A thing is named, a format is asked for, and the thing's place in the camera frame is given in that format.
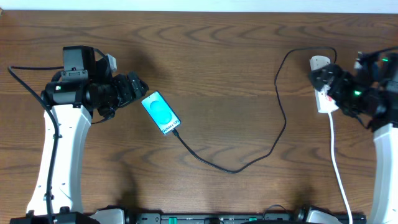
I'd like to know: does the blue Galaxy smartphone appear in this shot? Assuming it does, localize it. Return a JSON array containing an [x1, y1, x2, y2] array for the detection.
[[141, 91, 181, 135]]

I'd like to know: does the black USB charging cable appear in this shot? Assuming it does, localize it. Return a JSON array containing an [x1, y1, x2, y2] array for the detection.
[[172, 46, 338, 174]]

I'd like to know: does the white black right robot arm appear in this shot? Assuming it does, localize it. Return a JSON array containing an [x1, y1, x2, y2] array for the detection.
[[308, 47, 397, 223]]

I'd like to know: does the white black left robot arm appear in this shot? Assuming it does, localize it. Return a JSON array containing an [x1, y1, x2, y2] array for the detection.
[[10, 45, 149, 223]]

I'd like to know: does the white USB charger adapter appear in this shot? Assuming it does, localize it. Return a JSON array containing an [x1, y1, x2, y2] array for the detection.
[[309, 55, 331, 71]]

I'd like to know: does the white power strip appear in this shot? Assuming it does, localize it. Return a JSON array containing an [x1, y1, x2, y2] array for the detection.
[[314, 85, 339, 114]]

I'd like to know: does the white power strip cord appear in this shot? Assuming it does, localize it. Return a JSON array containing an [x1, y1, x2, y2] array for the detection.
[[328, 112, 354, 224]]

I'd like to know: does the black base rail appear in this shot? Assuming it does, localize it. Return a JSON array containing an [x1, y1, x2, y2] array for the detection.
[[127, 213, 305, 224]]

